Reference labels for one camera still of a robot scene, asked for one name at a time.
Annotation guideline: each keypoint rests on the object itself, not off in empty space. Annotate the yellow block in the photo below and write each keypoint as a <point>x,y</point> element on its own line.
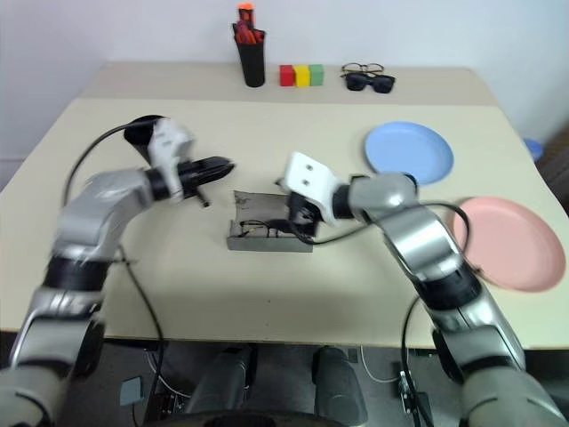
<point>302,76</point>

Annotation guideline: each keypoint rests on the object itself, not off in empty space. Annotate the empty black cup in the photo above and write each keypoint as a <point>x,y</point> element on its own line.
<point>140,135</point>

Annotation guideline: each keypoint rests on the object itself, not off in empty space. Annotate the red marker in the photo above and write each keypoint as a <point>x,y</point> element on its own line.
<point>242,33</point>
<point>258,36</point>

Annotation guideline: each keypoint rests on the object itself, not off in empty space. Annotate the blue round object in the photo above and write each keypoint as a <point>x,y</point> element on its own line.
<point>533,149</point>

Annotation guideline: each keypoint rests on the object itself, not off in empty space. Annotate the orange-capped marker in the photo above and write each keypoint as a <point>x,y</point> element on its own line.
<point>245,8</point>

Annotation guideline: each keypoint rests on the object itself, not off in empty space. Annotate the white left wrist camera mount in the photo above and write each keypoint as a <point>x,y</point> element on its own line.
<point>171,142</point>

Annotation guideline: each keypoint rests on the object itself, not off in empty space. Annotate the black cup holding markers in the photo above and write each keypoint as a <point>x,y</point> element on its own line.
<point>253,66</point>

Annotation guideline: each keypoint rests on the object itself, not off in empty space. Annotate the red block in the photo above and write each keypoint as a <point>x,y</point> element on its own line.
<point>287,75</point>

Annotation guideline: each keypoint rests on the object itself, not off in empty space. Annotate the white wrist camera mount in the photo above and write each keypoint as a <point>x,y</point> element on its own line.
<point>171,142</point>
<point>311,178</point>

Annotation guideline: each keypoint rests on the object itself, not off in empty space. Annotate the green block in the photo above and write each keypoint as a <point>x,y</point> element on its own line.
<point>316,74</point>

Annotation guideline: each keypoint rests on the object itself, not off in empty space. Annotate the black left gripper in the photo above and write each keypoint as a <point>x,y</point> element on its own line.
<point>190,172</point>

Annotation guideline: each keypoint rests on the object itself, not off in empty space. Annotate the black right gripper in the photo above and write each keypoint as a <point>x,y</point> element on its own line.
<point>302,214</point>

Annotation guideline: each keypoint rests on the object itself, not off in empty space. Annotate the blue plate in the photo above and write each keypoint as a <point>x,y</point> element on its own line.
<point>409,151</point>

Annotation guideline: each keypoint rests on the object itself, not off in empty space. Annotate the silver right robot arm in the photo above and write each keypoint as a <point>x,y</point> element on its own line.
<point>418,231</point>

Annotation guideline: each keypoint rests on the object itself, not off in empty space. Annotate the thin black-framed glasses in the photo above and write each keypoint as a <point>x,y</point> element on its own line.
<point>250,228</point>

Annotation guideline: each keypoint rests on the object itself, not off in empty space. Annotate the small grey box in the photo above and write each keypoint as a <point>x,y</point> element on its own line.
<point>131,391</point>

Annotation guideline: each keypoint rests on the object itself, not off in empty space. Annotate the grey glasses case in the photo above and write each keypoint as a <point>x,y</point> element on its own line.
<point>266,244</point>

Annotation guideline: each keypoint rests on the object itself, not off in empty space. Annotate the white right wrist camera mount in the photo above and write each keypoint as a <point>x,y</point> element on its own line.
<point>311,178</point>

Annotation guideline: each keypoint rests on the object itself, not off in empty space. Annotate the black sunglasses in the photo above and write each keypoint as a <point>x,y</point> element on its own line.
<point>356,82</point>

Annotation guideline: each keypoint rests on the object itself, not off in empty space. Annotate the pink plate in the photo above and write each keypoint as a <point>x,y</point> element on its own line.
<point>511,249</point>

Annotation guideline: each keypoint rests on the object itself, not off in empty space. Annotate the brown-framed glasses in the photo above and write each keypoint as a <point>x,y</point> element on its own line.
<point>355,67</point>

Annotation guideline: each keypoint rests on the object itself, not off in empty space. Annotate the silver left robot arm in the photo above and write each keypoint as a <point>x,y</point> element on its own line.
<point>98,209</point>

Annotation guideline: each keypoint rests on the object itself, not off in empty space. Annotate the metal table clamp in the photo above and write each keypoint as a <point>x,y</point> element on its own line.
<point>405,389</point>

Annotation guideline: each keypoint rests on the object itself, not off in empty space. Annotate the dark grey rounded shape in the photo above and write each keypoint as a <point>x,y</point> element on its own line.
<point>222,382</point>
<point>338,387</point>

